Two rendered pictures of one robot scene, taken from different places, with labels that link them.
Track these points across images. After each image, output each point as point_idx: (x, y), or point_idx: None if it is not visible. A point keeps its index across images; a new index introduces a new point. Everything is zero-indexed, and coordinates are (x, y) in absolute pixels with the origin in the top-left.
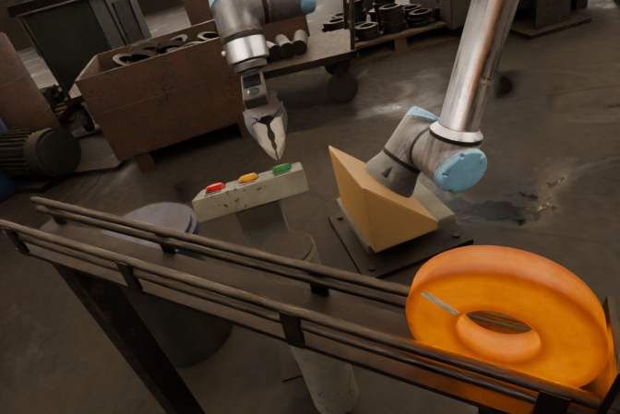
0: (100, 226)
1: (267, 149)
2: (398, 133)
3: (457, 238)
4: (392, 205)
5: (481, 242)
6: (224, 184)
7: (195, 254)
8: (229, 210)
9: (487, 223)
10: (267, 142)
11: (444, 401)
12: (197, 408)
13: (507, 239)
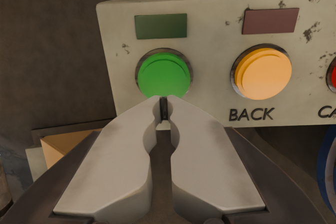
0: None
1: (193, 105)
2: None
3: (43, 136)
4: (62, 148)
5: (28, 126)
6: (322, 106)
7: (313, 137)
8: None
9: (14, 146)
10: (187, 119)
11: None
12: None
13: (6, 122)
